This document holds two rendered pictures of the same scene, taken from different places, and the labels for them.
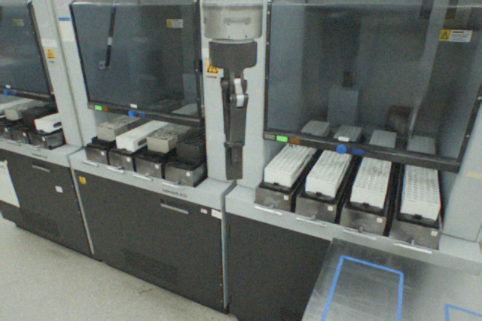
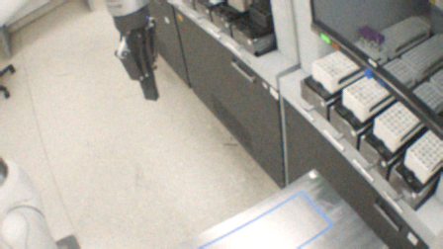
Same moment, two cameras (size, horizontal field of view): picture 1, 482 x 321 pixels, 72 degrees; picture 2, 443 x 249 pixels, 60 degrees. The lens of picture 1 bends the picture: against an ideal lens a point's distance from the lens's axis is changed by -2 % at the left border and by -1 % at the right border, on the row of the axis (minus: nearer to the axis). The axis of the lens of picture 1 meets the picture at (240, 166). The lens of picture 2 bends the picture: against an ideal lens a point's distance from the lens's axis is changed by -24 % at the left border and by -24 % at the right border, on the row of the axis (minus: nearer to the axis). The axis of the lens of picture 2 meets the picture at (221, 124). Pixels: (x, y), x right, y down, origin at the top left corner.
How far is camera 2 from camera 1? 0.70 m
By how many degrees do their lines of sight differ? 38
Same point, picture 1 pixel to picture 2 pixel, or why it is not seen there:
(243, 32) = (119, 12)
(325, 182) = (355, 103)
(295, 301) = not seen: hidden behind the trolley
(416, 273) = (343, 228)
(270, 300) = not seen: hidden behind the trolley
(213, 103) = not seen: outside the picture
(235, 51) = (118, 22)
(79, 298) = (169, 129)
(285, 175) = (326, 78)
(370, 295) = (285, 233)
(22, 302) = (129, 117)
